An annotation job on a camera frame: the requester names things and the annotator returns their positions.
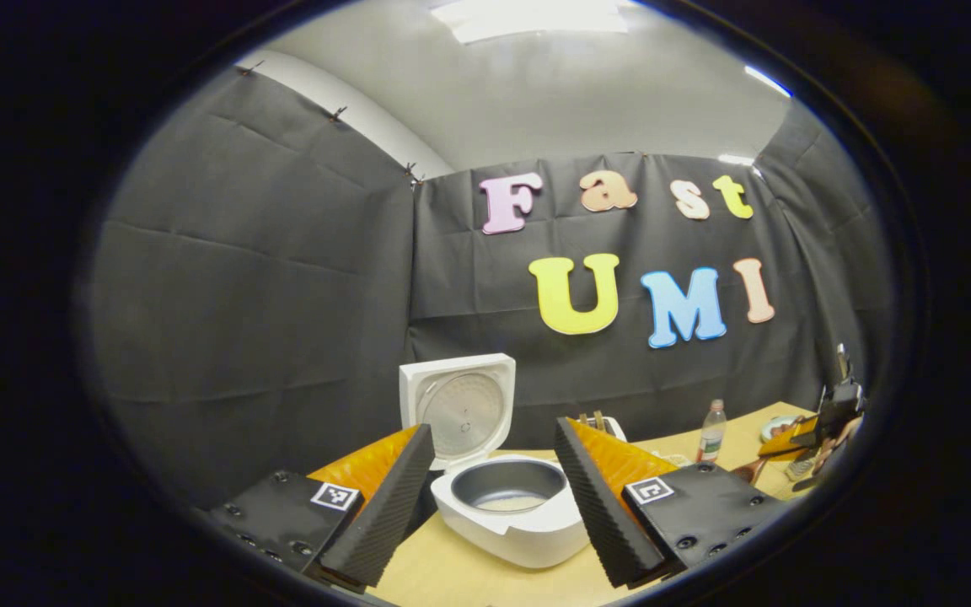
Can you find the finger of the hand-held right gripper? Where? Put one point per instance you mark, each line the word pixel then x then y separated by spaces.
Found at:
pixel 785 443

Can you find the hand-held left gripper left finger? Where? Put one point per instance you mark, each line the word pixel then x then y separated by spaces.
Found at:
pixel 388 514

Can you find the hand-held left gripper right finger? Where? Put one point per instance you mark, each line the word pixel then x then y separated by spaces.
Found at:
pixel 603 514

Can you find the clear glass chopstick holder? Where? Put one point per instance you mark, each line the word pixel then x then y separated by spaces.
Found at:
pixel 802 466

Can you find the brown wooden spoon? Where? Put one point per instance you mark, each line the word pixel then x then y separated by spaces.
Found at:
pixel 747 469

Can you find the white rice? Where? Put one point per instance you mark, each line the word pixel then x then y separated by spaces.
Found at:
pixel 511 504

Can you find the white rice cooker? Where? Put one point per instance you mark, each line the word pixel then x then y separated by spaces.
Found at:
pixel 502 535

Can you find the pale green plate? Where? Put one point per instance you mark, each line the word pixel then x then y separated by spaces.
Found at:
pixel 776 427

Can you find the clear plastic drink bottle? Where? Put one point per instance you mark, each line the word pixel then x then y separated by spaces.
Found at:
pixel 711 434

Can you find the white toaster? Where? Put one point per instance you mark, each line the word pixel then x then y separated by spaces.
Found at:
pixel 616 428

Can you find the brown bread slice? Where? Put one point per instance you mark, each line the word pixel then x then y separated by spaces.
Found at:
pixel 587 419

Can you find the black backdrop cloth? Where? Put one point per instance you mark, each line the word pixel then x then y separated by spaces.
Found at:
pixel 283 295

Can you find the ceiling light panel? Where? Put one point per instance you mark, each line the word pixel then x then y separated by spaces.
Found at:
pixel 528 17

